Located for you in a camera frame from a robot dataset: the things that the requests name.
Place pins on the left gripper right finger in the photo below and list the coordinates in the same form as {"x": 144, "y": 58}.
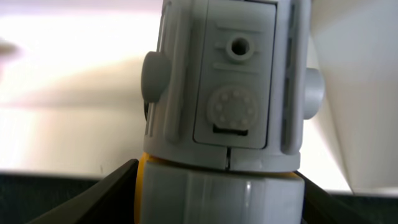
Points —
{"x": 323, "y": 208}

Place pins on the grey and yellow toy truck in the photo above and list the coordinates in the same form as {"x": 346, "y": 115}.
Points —
{"x": 224, "y": 93}

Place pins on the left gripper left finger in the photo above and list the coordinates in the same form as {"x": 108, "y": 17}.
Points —
{"x": 105, "y": 199}

